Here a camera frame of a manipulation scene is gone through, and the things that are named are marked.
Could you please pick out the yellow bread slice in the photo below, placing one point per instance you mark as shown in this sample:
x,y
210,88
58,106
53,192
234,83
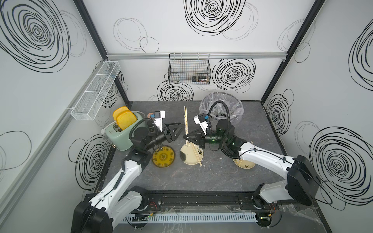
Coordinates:
x,y
126,119
119,111

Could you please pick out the white slotted cable duct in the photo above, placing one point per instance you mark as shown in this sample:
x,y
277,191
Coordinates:
x,y
190,218

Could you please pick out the cream plate with black patch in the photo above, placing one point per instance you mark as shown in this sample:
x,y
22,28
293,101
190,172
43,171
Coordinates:
x,y
188,157

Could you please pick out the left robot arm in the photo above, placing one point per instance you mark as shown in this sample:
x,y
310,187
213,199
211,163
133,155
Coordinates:
x,y
103,211

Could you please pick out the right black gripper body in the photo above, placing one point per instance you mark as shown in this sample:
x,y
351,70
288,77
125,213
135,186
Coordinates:
x,y
211,140

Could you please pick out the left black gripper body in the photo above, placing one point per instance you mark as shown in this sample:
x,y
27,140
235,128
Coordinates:
x,y
166,138

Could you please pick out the clear plastic bin liner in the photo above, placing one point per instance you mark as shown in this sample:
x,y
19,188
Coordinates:
x,y
233,102

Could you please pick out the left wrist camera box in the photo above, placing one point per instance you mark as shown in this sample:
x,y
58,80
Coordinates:
x,y
158,120

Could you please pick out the mint green toaster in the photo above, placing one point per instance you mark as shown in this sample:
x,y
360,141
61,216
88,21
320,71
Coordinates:
x,y
118,137

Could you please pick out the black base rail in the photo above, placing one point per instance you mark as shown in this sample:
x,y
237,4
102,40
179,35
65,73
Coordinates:
x,y
156,200

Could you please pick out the white wire wall shelf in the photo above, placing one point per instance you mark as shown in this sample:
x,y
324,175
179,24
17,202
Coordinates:
x,y
96,91

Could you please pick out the yellow patterned plate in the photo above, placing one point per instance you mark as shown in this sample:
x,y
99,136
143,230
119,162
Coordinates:
x,y
163,157

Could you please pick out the aluminium wall rail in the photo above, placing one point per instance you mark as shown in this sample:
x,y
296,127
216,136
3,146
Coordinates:
x,y
200,55

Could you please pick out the front yellow bread slice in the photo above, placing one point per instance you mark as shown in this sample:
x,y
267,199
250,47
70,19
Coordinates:
x,y
126,119

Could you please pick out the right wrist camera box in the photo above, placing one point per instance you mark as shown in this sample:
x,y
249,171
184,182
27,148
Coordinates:
x,y
201,120

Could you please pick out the back yellow bread slice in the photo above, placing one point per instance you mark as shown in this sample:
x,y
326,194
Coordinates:
x,y
119,111

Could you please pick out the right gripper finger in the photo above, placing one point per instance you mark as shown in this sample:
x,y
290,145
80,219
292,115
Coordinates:
x,y
194,140
193,133

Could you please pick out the cream plate with red marks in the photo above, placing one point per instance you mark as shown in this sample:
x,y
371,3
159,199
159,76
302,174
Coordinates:
x,y
244,164

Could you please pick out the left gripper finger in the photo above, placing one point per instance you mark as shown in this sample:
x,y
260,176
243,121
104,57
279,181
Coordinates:
x,y
176,124
175,133

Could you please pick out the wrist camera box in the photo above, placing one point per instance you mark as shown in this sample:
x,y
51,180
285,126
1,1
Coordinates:
x,y
158,120
201,120

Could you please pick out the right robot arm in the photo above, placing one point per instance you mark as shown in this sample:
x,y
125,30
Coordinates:
x,y
300,180

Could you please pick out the black wire wall basket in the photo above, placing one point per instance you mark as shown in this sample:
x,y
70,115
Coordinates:
x,y
189,71

